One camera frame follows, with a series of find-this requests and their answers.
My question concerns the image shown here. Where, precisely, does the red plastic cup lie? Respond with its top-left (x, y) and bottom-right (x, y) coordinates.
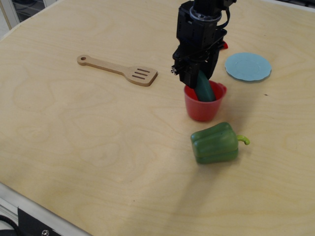
top-left (184, 81), bottom-right (227, 121)

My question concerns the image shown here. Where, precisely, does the aluminium table frame rail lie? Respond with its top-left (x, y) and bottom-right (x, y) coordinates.
top-left (0, 183), bottom-right (90, 236)

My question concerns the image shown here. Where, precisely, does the light blue plastic plate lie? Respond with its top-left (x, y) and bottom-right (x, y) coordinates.
top-left (224, 53), bottom-right (272, 82)

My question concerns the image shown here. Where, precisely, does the dark green toy cucumber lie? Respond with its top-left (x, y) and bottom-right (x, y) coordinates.
top-left (194, 70), bottom-right (216, 102)

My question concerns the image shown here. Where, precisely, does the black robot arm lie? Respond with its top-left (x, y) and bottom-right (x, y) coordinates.
top-left (172, 0), bottom-right (236, 89)

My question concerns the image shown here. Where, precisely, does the red toy chili pepper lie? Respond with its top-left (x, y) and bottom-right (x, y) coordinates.
top-left (221, 41), bottom-right (228, 50)

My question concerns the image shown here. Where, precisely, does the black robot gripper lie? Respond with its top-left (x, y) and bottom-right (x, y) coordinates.
top-left (171, 1), bottom-right (228, 89)

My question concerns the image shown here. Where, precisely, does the green toy bell pepper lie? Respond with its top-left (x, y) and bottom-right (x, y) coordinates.
top-left (190, 122), bottom-right (250, 164)

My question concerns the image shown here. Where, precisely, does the black corner bracket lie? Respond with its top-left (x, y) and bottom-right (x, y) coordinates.
top-left (18, 208), bottom-right (60, 236)

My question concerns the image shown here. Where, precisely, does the wooden slotted spatula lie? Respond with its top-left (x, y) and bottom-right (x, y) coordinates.
top-left (77, 55), bottom-right (158, 87)

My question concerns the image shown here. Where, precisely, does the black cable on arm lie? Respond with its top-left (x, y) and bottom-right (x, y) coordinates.
top-left (216, 8), bottom-right (231, 29)

